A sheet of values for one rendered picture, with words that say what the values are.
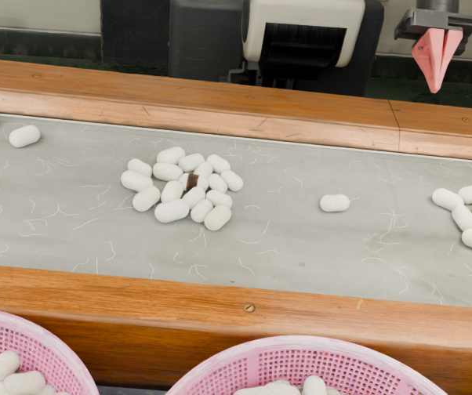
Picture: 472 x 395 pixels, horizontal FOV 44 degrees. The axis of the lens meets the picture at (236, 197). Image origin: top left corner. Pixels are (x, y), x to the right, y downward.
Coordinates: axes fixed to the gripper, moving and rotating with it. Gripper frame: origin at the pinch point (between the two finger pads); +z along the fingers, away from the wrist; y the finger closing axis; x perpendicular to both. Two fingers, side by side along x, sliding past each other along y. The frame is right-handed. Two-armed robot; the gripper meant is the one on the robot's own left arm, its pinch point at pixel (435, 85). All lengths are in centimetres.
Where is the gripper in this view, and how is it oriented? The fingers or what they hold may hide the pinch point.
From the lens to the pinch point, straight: 84.5
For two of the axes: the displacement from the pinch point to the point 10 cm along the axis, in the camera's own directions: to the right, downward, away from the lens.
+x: -0.7, 2.2, 9.7
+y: 9.9, 1.1, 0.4
